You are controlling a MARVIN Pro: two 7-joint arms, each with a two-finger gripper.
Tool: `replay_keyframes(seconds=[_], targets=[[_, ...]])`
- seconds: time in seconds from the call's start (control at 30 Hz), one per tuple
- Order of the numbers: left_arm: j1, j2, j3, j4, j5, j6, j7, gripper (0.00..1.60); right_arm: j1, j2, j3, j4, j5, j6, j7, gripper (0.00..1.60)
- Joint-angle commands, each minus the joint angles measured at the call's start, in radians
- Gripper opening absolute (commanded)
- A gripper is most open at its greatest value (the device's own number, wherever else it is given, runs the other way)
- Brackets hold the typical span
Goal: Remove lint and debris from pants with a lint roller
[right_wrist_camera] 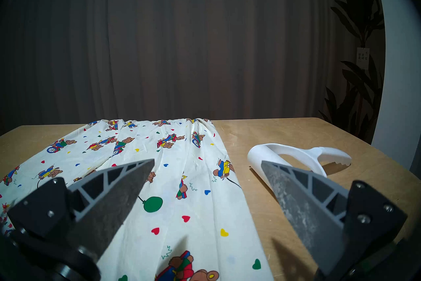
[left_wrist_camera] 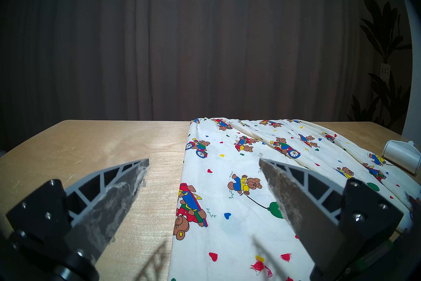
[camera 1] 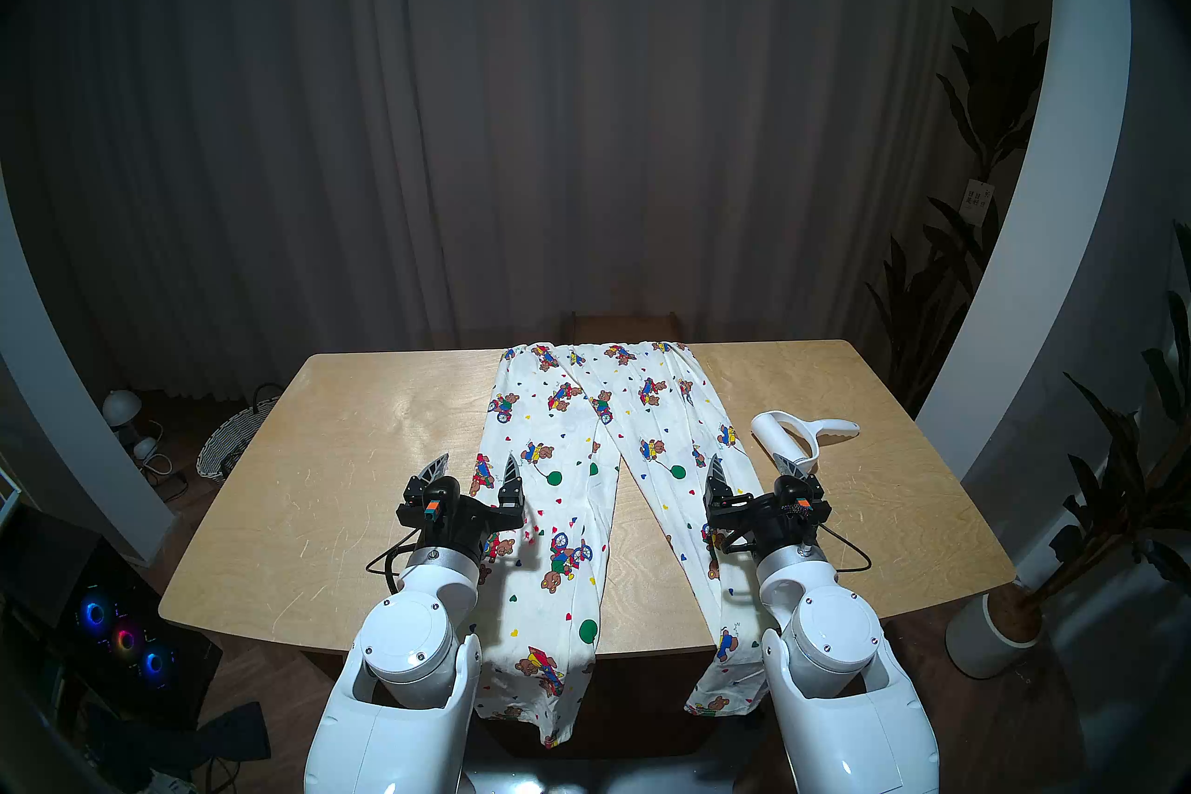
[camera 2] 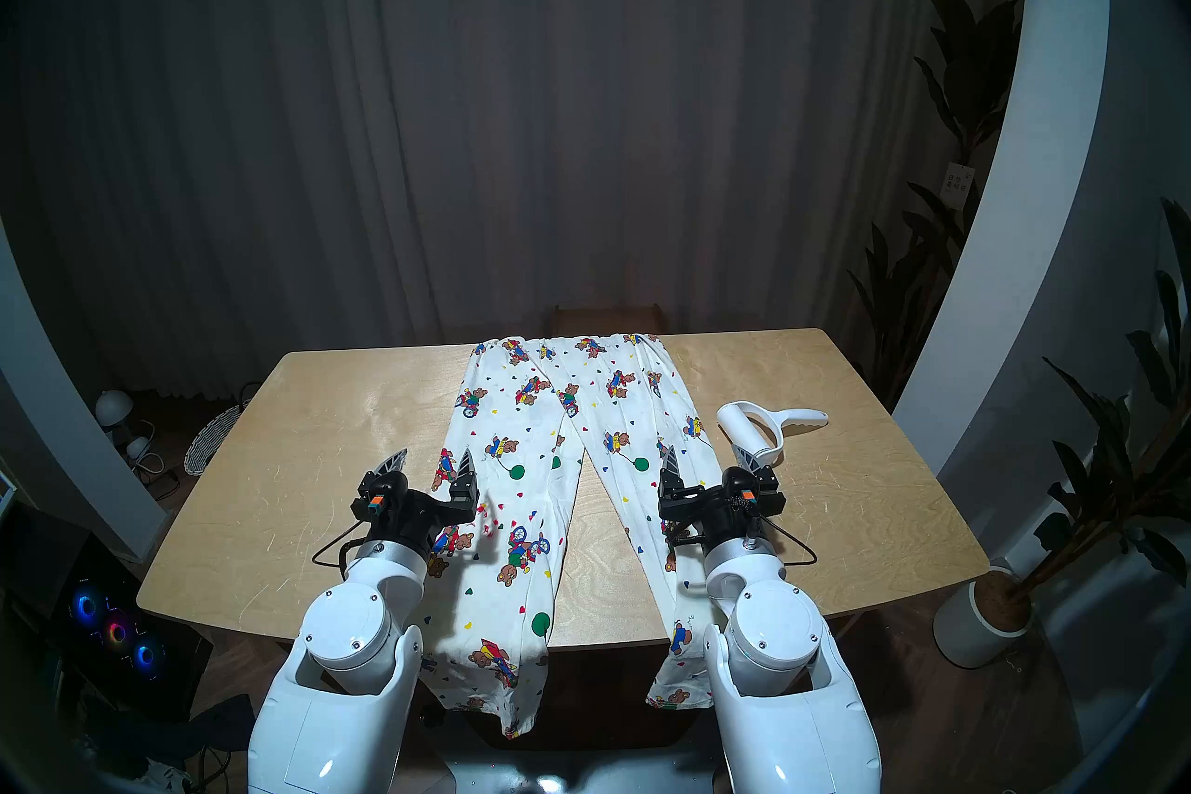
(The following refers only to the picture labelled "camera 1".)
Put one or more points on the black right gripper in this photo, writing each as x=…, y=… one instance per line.
x=768, y=518

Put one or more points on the narrow white arch pillar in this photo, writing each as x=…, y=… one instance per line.
x=56, y=411

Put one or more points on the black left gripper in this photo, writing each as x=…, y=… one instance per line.
x=456, y=518

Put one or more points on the wide white arch pillar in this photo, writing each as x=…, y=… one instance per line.
x=1051, y=197

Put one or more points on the white lint roller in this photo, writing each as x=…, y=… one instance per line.
x=770, y=432

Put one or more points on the white bear print pants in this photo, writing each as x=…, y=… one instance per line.
x=568, y=429

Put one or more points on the white paper tag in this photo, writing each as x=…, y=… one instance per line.
x=977, y=201

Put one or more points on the potted plant in white pot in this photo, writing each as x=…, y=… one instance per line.
x=991, y=629

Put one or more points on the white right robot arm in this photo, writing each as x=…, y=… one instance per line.
x=833, y=643

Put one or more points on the grey pleated curtain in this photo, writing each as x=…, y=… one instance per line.
x=512, y=104

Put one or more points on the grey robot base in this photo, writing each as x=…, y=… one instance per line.
x=605, y=778

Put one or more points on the black computer with RGB fans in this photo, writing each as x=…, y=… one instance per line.
x=121, y=639

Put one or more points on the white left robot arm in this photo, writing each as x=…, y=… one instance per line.
x=409, y=643

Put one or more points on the tall dark leafy plant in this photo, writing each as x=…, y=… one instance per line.
x=991, y=85

